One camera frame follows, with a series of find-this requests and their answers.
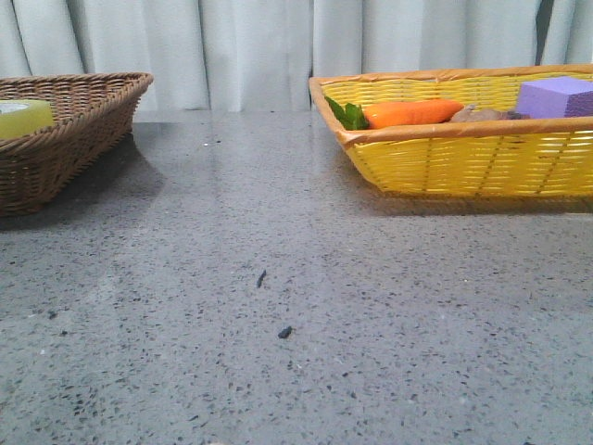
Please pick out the brown wicker basket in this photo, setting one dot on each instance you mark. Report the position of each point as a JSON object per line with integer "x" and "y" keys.
{"x": 92, "y": 113}

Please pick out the yellow-green tape roll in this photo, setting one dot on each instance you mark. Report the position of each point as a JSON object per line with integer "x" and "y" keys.
{"x": 25, "y": 116}

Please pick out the orange toy carrot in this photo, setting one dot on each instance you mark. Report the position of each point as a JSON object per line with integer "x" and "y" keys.
{"x": 394, "y": 113}

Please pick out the purple foam block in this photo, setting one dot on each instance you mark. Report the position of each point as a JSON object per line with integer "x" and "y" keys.
{"x": 554, "y": 98}

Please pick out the white curtain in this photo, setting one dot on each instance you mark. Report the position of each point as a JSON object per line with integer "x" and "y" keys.
{"x": 259, "y": 55}

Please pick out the brown dried leaf toy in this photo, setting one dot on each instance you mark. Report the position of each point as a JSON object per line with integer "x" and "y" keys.
{"x": 473, "y": 114}

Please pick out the yellow woven basket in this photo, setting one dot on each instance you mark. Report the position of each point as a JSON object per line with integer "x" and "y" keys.
{"x": 531, "y": 158}

